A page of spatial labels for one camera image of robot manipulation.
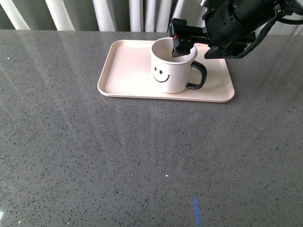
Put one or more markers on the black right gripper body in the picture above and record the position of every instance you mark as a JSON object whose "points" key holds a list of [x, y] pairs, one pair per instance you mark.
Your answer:
{"points": [[228, 22]]}

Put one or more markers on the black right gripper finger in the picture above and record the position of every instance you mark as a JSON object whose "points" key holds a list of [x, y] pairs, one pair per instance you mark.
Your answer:
{"points": [[181, 35]]}

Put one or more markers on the white smiley face mug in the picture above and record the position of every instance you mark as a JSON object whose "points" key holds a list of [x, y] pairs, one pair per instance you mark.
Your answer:
{"points": [[172, 75]]}

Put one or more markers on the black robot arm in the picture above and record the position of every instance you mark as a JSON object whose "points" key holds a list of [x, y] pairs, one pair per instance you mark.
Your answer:
{"points": [[271, 11]]}

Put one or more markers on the white pleated curtain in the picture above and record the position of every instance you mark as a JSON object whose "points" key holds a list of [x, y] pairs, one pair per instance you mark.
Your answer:
{"points": [[99, 15]]}

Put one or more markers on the pink rectangular plastic tray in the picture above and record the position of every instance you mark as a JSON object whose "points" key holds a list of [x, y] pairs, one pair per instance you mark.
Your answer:
{"points": [[127, 73]]}

